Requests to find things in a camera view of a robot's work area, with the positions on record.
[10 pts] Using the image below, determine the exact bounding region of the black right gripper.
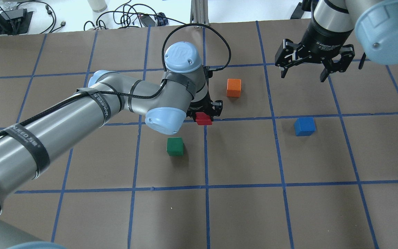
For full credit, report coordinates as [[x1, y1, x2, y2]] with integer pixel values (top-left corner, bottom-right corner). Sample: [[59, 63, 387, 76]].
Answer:
[[275, 38, 355, 82]]

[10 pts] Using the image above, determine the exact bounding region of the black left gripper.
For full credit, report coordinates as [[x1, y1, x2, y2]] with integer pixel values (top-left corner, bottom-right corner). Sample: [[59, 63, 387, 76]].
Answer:
[[189, 66, 223, 120]]

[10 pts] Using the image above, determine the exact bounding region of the red wooden block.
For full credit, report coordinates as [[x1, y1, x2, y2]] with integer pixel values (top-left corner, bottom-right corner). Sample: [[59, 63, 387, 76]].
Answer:
[[195, 112, 213, 126]]

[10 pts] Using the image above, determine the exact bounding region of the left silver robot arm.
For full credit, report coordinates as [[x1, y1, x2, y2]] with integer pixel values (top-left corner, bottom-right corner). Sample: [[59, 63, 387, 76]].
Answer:
[[0, 41, 225, 249]]

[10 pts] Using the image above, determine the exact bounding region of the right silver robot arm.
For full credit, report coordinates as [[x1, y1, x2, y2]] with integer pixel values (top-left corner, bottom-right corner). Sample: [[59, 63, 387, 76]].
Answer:
[[274, 0, 398, 82]]

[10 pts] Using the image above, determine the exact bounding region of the orange wooden block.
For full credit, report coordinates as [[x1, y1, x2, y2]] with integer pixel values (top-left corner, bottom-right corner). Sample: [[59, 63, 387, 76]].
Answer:
[[226, 79, 242, 98]]

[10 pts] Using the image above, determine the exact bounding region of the blue wooden block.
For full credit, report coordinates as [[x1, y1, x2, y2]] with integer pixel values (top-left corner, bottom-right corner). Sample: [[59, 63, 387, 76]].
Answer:
[[294, 118, 316, 137]]

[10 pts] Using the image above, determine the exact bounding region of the green wooden block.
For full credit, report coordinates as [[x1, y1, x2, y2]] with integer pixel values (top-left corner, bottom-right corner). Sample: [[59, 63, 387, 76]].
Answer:
[[167, 137, 184, 156]]

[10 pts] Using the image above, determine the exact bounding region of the black power adapter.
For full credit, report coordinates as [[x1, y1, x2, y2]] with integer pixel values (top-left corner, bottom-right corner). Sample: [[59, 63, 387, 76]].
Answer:
[[139, 15, 156, 27]]

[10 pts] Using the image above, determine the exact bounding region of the white cylindrical bottle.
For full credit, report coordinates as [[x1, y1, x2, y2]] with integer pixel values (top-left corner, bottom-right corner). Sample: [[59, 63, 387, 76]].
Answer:
[[87, 0, 107, 13]]

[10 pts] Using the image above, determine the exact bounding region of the aluminium frame post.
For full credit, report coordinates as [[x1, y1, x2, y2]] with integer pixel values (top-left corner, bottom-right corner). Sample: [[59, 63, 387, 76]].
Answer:
[[190, 0, 209, 25]]

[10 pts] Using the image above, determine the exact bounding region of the black camera stand base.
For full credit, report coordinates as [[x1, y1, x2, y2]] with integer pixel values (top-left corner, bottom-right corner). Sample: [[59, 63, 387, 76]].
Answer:
[[0, 0, 33, 35]]

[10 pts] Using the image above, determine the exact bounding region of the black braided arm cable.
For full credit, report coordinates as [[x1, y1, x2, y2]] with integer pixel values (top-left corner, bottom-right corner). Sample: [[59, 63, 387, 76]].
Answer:
[[0, 24, 231, 146]]

